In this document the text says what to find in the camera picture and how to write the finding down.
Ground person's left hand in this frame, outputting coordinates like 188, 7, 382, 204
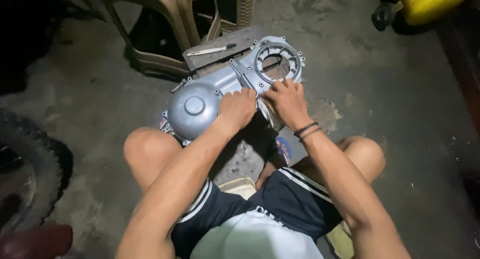
218, 88, 258, 131

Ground person's right hand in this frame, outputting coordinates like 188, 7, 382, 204
262, 79, 313, 131

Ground silver metal engine cover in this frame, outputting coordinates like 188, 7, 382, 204
161, 35, 306, 141

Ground black wristband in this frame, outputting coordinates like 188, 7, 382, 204
293, 122, 319, 138
299, 128, 323, 142

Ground dark wooden board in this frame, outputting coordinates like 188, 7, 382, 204
182, 25, 263, 78

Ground beige woven plastic chair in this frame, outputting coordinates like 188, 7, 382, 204
193, 0, 260, 34

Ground cream low stool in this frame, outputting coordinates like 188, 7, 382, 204
218, 176, 355, 259

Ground person's right leg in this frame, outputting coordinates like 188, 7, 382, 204
255, 136, 386, 190

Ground person's leg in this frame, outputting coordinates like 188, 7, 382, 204
123, 127, 211, 199
255, 136, 386, 190

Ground person's left leg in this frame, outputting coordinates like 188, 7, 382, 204
123, 127, 211, 199

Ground navy striped shorts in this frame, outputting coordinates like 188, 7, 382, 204
170, 167, 344, 259

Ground white shirt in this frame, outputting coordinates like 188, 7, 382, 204
189, 210, 325, 259

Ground yellow plastic container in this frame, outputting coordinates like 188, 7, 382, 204
390, 0, 471, 27

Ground black rubber tire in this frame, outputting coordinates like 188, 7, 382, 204
0, 108, 74, 235

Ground maroon seat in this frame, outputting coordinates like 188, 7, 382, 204
0, 224, 74, 259

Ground white handled brush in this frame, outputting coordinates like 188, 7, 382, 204
186, 44, 238, 57

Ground black ring cap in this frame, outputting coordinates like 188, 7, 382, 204
371, 3, 399, 31

